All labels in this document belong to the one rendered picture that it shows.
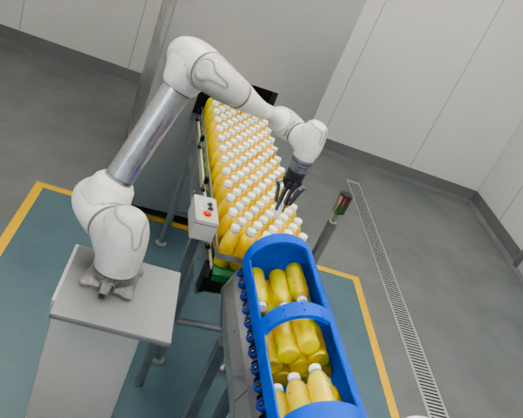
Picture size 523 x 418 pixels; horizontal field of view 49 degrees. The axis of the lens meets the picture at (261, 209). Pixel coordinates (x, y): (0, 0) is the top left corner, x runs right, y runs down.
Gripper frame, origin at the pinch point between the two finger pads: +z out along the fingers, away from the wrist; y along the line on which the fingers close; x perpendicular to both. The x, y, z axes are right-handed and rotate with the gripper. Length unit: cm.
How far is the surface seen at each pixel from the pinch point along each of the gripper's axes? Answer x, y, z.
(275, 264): -18.9, 1.2, 13.7
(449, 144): 383, 308, 66
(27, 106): 290, -140, 125
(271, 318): -61, -10, 6
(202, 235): -2.2, -26.6, 19.5
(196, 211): 3.1, -31.6, 12.5
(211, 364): -22, -6, 71
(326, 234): 24.1, 37.1, 19.1
